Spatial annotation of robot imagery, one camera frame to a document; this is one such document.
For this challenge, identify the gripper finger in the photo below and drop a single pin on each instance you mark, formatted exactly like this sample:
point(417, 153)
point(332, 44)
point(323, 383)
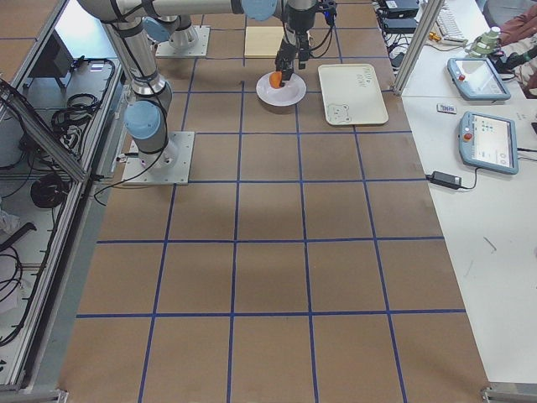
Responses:
point(280, 65)
point(286, 75)

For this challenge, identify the orange mandarin fruit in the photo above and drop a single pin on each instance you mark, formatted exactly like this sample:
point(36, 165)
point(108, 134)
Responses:
point(275, 79)

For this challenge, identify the white round plate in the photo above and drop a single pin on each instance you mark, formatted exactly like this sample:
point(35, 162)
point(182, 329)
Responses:
point(291, 93)

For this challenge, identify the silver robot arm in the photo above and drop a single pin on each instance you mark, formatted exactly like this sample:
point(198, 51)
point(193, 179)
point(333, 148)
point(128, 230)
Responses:
point(297, 17)
point(130, 26)

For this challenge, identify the cream bear-print tray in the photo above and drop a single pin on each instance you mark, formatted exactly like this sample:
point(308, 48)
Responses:
point(351, 95)

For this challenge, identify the bamboo cutting board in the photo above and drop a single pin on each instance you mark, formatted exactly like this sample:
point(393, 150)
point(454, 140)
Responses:
point(262, 42)

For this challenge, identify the far teach pendant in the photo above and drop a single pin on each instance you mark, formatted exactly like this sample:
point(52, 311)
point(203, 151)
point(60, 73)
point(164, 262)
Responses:
point(477, 79)

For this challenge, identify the teach pendant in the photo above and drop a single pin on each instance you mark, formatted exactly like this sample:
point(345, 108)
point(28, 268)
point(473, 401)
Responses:
point(488, 142)
point(477, 79)

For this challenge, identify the black power adapter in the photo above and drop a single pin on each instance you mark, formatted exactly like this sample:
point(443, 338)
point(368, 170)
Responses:
point(444, 179)

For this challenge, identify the near teach pendant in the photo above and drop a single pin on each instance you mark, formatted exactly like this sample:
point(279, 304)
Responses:
point(488, 142)

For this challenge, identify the aluminium frame post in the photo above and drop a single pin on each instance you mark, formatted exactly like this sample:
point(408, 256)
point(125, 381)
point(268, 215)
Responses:
point(426, 21)

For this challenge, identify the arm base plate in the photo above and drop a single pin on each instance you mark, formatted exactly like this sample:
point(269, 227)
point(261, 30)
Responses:
point(170, 167)
point(187, 43)

